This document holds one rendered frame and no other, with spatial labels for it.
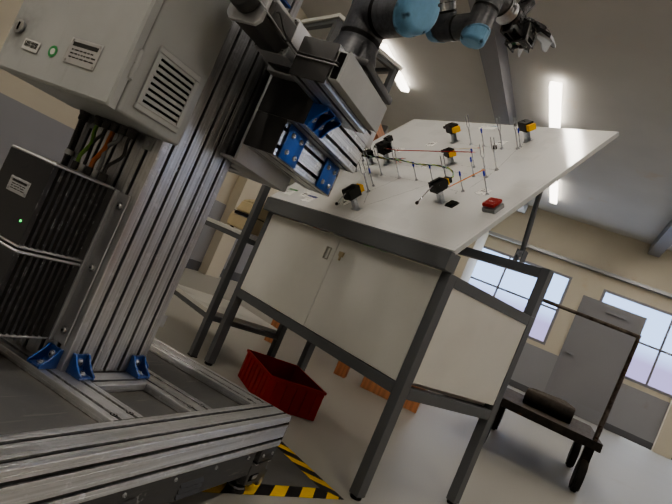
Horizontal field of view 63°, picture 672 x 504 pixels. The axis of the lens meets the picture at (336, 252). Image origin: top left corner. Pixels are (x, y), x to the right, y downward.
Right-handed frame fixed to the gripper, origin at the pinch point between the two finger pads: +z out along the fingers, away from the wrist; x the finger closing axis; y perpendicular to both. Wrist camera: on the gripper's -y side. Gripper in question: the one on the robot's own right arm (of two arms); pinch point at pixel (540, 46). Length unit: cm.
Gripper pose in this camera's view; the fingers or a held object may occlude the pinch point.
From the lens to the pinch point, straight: 200.6
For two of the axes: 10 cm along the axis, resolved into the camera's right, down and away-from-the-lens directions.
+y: -3.1, 9.4, -1.4
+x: 6.6, 1.0, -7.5
